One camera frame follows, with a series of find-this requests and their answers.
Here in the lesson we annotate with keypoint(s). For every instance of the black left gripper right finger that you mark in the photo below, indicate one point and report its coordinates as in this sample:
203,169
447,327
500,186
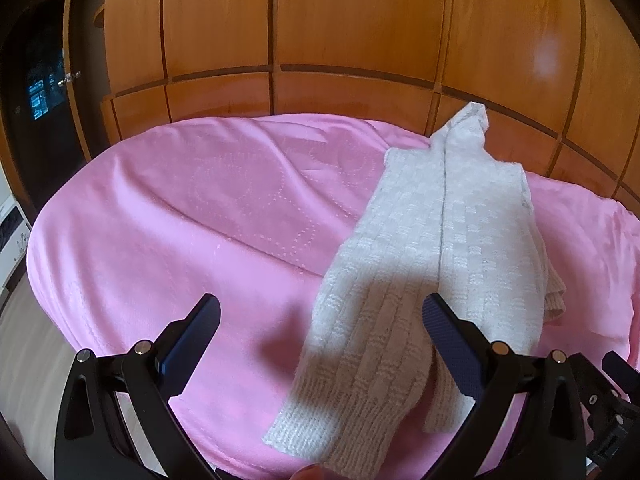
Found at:
549,440

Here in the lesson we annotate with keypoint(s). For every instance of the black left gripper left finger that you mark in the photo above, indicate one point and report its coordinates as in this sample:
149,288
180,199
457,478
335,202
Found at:
92,440

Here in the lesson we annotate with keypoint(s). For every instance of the white knitted sweater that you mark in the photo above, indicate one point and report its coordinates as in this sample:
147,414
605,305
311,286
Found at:
448,219

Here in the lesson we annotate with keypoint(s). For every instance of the pink bed blanket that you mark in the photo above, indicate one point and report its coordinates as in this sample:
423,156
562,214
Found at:
253,211

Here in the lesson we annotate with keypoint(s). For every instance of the white appliance at left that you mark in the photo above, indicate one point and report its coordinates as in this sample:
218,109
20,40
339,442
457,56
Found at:
14,234

